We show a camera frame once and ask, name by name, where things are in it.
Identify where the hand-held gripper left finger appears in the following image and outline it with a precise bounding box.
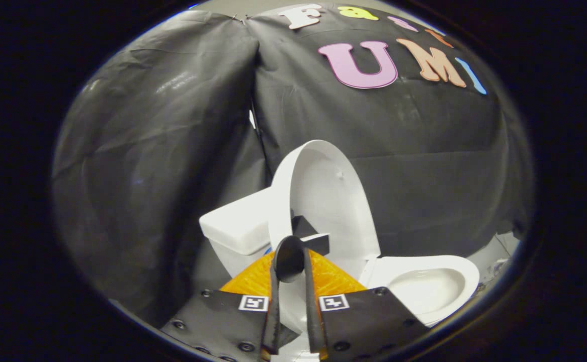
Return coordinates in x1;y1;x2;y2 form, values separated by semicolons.
160;235;301;362

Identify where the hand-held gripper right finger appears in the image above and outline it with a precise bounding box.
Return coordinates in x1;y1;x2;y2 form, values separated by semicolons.
293;235;430;362

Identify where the white toilet lid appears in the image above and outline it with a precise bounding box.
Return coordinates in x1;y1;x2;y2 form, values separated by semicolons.
268;140;382;282

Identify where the white toilet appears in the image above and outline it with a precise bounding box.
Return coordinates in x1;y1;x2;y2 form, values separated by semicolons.
199;189;481;362

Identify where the black backdrop cloth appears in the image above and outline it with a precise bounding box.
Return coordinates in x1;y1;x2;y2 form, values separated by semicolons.
52;3;533;327

